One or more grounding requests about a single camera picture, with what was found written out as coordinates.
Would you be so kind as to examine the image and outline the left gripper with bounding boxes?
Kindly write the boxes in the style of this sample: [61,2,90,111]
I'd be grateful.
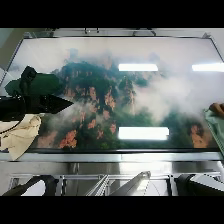
[23,94,57,115]

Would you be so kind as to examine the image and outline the dark green garment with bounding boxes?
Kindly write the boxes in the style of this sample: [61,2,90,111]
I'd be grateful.
[4,73,64,98]

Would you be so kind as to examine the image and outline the cream garment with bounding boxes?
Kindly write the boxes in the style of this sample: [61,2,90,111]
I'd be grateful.
[0,113,43,161]

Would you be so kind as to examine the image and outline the pale green garment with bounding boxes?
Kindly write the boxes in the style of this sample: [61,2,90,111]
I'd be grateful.
[203,108,224,158]

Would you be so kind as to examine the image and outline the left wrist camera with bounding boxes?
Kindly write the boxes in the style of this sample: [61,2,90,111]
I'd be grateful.
[19,65,38,97]

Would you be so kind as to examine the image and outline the black cable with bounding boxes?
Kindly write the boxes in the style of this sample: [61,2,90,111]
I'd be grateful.
[0,120,22,136]

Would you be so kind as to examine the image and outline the silver frame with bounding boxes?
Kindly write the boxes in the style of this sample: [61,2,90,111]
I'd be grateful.
[0,28,224,197]

